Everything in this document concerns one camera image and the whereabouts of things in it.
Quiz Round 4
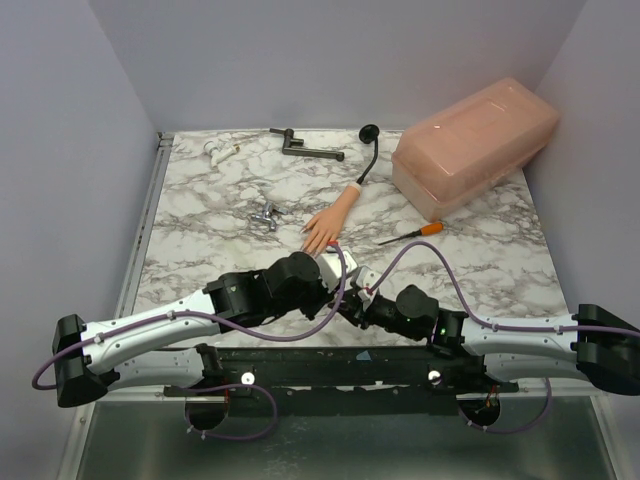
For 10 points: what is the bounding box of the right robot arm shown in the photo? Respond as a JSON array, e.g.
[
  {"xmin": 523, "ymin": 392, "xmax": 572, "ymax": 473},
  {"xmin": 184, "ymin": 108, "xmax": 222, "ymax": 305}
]
[{"xmin": 338, "ymin": 285, "xmax": 639, "ymax": 396}]

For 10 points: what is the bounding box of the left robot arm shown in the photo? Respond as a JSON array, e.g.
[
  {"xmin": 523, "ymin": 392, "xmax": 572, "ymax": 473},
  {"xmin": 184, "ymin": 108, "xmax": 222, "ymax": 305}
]
[{"xmin": 53, "ymin": 249, "xmax": 357, "ymax": 408}]

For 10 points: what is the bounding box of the mannequin practice hand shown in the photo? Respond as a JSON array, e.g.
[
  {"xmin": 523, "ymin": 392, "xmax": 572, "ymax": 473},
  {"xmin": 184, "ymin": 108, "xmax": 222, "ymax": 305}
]
[{"xmin": 302, "ymin": 182, "xmax": 362, "ymax": 255}]

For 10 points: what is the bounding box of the chrome faucet tap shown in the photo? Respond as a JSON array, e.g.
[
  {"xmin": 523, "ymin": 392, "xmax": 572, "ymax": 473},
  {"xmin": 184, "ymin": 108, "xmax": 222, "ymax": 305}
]
[{"xmin": 249, "ymin": 201, "xmax": 289, "ymax": 232}]

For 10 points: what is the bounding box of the black flexible stand with base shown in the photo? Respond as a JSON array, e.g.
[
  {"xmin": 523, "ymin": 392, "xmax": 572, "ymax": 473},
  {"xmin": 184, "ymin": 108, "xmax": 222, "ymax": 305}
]
[{"xmin": 356, "ymin": 123, "xmax": 381, "ymax": 185}]

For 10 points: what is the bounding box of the white plastic faucet tap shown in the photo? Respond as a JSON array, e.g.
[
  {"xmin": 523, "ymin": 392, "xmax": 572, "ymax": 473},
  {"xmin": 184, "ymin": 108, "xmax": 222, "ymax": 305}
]
[{"xmin": 203, "ymin": 141, "xmax": 240, "ymax": 168}]

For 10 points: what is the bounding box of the pink plastic storage box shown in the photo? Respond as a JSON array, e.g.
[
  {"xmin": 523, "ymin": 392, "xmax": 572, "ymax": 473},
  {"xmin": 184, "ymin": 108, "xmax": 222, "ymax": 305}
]
[{"xmin": 392, "ymin": 78, "xmax": 560, "ymax": 222}]

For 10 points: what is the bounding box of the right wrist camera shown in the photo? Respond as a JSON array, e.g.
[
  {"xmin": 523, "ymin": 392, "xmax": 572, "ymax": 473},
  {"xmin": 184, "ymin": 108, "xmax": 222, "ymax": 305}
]
[{"xmin": 351, "ymin": 266, "xmax": 380, "ymax": 299}]

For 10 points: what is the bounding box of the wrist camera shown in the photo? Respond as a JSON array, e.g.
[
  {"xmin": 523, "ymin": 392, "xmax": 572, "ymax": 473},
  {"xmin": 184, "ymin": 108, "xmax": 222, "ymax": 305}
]
[
  {"xmin": 351, "ymin": 266, "xmax": 380, "ymax": 299},
  {"xmin": 315, "ymin": 250, "xmax": 358, "ymax": 292}
]

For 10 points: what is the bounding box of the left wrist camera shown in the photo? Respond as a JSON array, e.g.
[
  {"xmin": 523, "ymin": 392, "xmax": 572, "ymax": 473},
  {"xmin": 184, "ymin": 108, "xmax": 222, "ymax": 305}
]
[{"xmin": 315, "ymin": 250, "xmax": 358, "ymax": 292}]

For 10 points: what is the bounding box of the black mounting rail base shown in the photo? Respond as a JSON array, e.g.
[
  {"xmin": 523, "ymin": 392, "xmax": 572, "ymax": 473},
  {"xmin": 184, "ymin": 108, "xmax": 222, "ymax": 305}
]
[{"xmin": 165, "ymin": 344, "xmax": 518, "ymax": 422}]

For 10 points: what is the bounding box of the orange handled screwdriver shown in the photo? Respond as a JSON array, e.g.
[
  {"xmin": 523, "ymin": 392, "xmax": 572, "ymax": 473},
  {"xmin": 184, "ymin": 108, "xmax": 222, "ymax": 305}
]
[{"xmin": 379, "ymin": 222, "xmax": 444, "ymax": 246}]

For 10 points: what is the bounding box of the dark bronze faucet handle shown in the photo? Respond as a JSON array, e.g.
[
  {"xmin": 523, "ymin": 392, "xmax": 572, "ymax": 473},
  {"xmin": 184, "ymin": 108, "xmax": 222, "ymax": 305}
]
[{"xmin": 269, "ymin": 126, "xmax": 346, "ymax": 162}]

